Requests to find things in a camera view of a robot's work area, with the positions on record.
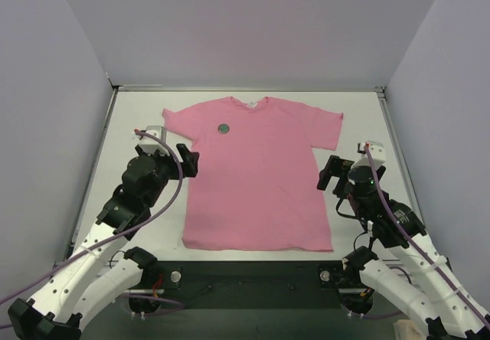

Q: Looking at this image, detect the round green brooch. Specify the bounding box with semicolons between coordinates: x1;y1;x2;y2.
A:
217;123;230;134

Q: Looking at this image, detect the pink t-shirt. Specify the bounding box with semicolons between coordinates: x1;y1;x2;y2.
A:
162;96;344;252

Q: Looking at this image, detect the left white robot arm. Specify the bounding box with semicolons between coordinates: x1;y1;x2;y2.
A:
8;144;199;339

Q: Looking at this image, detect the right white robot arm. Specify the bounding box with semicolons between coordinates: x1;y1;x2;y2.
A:
317;155;489;339

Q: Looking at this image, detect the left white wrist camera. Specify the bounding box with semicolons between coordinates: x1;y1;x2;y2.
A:
134;126;170;156

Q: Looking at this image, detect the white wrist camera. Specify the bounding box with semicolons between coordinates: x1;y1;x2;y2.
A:
352;141;387;170
134;126;170;156

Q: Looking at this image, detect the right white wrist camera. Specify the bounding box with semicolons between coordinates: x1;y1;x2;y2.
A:
352;141;387;170

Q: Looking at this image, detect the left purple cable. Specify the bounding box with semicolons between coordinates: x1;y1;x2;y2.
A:
0;131;188;316

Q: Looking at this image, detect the purple cable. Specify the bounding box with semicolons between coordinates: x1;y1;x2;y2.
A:
0;131;188;316
344;144;490;332

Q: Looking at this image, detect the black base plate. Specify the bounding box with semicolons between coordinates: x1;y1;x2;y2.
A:
129;260;374;314

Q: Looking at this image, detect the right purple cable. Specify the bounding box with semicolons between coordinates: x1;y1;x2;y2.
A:
344;144;490;332

